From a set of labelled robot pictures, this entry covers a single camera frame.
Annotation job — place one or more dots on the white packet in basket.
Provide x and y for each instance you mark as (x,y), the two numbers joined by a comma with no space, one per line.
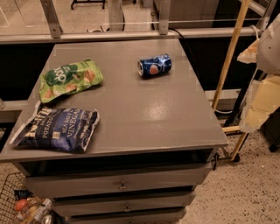
(34,212)

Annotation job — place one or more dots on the yellow wooden frame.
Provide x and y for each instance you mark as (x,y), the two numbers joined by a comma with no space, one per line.
(226,65)

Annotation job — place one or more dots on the orange item in basket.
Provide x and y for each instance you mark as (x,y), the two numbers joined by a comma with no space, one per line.
(20,204)

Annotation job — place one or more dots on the green chip bag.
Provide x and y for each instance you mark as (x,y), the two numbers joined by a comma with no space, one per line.
(69,79)

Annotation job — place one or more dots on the dark blue potato chip bag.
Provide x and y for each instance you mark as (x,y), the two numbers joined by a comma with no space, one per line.
(65,129)

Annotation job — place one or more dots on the black wire basket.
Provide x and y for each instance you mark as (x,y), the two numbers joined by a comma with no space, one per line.
(12,191)

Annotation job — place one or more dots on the grey metal railing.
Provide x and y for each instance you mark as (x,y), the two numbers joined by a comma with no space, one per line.
(58,21)

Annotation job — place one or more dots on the grey drawer cabinet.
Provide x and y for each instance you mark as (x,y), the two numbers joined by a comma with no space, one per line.
(153,144)

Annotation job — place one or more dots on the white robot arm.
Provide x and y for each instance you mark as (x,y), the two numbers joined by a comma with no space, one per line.
(268,50)

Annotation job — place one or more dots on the blue pepsi can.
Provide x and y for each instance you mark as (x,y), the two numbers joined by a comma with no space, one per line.
(155,65)

